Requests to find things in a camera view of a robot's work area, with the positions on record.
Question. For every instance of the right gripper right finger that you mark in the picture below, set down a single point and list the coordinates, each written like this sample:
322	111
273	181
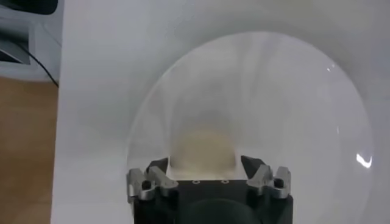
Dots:
262	178

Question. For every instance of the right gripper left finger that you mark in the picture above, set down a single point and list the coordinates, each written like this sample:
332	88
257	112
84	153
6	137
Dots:
158	179

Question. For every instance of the white steamed baozi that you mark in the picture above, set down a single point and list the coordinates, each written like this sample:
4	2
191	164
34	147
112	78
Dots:
202	152

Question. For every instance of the white round plate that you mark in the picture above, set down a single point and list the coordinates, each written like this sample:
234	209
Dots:
274	106

